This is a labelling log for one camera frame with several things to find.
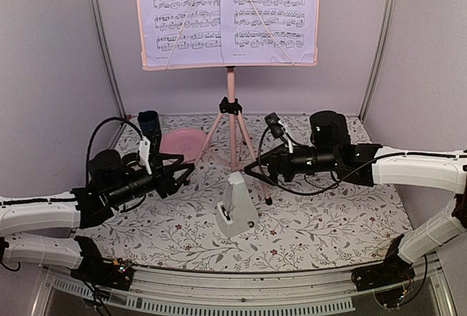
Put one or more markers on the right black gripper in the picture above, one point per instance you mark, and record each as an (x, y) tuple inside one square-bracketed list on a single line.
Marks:
[(273, 156)]

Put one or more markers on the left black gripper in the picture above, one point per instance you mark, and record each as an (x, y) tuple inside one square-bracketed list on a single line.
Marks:
[(168, 183)]

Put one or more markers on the white metronome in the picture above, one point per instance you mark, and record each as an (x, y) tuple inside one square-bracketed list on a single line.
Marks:
[(235, 212)]

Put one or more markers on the pink music stand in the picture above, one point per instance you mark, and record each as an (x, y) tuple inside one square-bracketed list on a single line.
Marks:
[(229, 105)]

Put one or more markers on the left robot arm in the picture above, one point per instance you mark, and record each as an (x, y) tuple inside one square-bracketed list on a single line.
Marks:
[(115, 180)]

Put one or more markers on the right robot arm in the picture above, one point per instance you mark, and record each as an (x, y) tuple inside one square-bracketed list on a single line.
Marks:
[(370, 164)]

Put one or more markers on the pink plate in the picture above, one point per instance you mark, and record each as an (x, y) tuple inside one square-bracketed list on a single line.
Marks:
[(183, 141)]

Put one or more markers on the paper coffee cup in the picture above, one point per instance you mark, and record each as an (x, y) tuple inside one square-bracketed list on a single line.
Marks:
[(130, 161)]

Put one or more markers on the dark blue mug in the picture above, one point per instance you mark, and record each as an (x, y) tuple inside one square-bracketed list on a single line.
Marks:
[(148, 122)]

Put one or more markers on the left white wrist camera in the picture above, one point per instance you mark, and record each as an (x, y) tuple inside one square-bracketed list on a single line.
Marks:
[(146, 146)]

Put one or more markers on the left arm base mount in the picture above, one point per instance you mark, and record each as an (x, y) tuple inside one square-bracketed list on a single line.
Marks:
[(97, 270)]

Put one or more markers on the front aluminium rail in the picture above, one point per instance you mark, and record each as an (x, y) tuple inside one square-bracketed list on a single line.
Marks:
[(313, 292)]

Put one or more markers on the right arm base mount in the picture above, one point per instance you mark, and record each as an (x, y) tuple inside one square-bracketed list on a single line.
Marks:
[(390, 271)]

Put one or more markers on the left aluminium frame post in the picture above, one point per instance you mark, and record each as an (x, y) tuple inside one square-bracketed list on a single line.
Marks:
[(105, 54)]

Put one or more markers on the aluminium frame post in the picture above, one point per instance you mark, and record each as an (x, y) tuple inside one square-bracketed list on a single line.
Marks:
[(105, 54), (376, 66)]

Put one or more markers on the right aluminium frame post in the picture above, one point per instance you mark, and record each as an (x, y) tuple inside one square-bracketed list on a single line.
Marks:
[(376, 66)]

